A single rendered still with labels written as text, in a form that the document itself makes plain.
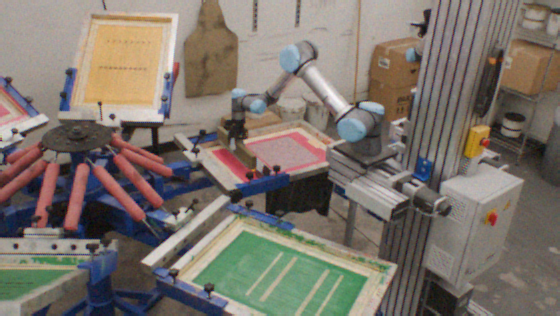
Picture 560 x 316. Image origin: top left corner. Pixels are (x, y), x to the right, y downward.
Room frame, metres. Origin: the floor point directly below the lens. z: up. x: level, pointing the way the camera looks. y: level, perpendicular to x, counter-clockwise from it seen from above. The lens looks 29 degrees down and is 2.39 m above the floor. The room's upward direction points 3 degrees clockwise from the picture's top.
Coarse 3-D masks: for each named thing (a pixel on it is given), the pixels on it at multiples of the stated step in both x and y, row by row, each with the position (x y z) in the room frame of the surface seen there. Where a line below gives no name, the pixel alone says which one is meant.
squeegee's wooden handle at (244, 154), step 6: (222, 132) 2.65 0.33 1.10; (222, 138) 2.65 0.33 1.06; (228, 144) 2.59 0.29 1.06; (240, 144) 2.51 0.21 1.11; (234, 150) 2.53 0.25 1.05; (240, 150) 2.47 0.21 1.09; (246, 150) 2.44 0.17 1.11; (240, 156) 2.47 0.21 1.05; (246, 156) 2.42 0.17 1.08; (252, 156) 2.38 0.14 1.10; (246, 162) 2.41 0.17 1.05; (252, 162) 2.37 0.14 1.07; (252, 168) 2.37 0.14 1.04
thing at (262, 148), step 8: (280, 136) 2.94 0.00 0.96; (288, 136) 2.94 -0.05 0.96; (296, 136) 2.95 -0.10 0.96; (304, 136) 2.95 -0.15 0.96; (248, 144) 2.80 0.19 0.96; (256, 144) 2.81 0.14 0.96; (264, 144) 2.81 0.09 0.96; (272, 144) 2.82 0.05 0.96; (280, 144) 2.83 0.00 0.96; (288, 144) 2.83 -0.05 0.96; (296, 144) 2.84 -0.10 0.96; (304, 144) 2.85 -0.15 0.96; (216, 152) 2.68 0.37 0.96; (224, 152) 2.68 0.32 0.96; (256, 152) 2.71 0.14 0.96; (264, 152) 2.71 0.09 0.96; (272, 152) 2.72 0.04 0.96; (280, 152) 2.72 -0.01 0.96; (224, 160) 2.59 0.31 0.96; (232, 160) 2.59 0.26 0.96
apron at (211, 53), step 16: (208, 0) 4.61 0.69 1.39; (208, 16) 4.61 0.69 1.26; (208, 32) 4.60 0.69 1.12; (224, 32) 4.69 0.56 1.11; (192, 48) 4.49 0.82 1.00; (208, 48) 4.60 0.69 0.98; (224, 48) 4.67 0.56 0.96; (192, 64) 4.49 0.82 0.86; (208, 64) 4.60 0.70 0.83; (224, 64) 4.67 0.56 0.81; (192, 80) 4.49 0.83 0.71; (208, 80) 4.59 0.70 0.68; (224, 80) 4.67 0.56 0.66; (192, 96) 4.49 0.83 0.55
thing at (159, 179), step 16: (96, 160) 2.39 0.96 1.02; (112, 160) 2.41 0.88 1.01; (144, 176) 2.26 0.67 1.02; (160, 176) 2.23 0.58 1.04; (32, 192) 2.19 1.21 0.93; (160, 192) 2.22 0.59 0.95; (0, 208) 1.93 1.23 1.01; (16, 208) 1.92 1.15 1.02; (32, 208) 1.94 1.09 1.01; (144, 208) 1.95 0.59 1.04; (0, 224) 1.85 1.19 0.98; (16, 224) 1.85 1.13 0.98; (48, 224) 1.78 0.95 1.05; (64, 224) 1.82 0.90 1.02; (80, 224) 1.90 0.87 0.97; (128, 224) 1.88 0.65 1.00; (144, 224) 1.88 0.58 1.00
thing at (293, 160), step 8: (288, 152) 2.73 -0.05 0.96; (296, 152) 2.74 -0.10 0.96; (304, 152) 2.74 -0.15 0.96; (312, 152) 2.75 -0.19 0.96; (320, 152) 2.76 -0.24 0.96; (264, 160) 2.61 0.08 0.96; (272, 160) 2.62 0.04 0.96; (280, 160) 2.63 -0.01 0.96; (288, 160) 2.63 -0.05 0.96; (296, 160) 2.64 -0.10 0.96; (304, 160) 2.64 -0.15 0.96; (312, 160) 2.65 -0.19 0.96; (320, 160) 2.66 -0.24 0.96; (232, 168) 2.50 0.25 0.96; (240, 168) 2.51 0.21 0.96; (280, 168) 2.53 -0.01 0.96; (288, 168) 2.54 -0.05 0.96; (296, 168) 2.55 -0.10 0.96; (240, 176) 2.42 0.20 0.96
